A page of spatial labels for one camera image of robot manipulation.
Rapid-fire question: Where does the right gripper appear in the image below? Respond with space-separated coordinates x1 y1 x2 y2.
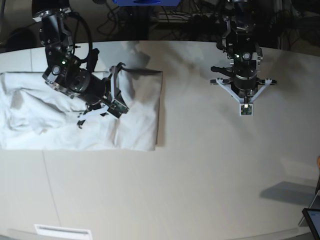
79 74 123 106

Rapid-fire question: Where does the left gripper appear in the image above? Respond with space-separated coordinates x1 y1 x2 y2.
231 73 258 98

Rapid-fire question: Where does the white T-shirt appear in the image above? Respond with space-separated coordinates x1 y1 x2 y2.
0 69 163 152

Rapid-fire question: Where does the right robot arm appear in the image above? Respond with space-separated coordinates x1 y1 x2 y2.
31 0 128 112

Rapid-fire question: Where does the blue box overhead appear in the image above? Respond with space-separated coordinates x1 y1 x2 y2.
112 0 180 7

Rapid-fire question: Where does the white paper label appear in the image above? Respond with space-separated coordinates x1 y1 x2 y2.
34 224 93 240

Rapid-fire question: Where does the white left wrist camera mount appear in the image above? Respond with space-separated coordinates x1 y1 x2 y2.
210 77 278 116

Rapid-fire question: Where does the tablet with dark frame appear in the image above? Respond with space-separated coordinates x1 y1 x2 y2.
302 208 320 240

